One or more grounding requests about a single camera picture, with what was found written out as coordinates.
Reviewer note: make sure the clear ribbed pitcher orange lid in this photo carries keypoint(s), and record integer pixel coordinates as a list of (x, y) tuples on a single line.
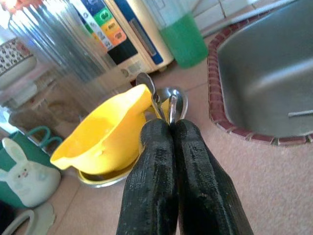
[(68, 49)]

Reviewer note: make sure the green liquid bottle blue cap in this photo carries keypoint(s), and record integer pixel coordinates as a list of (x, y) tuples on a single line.
[(183, 39)]

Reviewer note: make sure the stainless steel sink basin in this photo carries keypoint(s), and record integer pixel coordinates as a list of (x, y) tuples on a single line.
[(264, 68)]

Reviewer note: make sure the patterned ceramic bowl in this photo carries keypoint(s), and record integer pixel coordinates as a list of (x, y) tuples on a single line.
[(12, 61)]

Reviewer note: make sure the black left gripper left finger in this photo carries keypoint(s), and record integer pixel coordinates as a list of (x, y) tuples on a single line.
[(151, 183)]

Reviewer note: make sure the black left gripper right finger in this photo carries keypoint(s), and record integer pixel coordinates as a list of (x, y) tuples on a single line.
[(205, 191)]

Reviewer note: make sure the metal spoon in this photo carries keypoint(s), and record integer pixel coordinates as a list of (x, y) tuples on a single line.
[(152, 89), (172, 107)]

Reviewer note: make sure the cream water purifier unit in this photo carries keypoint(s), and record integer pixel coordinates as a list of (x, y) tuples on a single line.
[(137, 31)]

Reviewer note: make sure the green mug white rabbit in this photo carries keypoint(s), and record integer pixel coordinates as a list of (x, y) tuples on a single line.
[(27, 176)]

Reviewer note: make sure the stainless steel plate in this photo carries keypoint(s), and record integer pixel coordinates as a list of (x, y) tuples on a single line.
[(102, 182)]

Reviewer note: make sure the clear plastic food container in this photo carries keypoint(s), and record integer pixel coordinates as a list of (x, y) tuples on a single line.
[(36, 107)]

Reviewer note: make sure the yellow plastic bowl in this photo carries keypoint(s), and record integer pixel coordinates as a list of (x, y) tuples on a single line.
[(102, 137)]

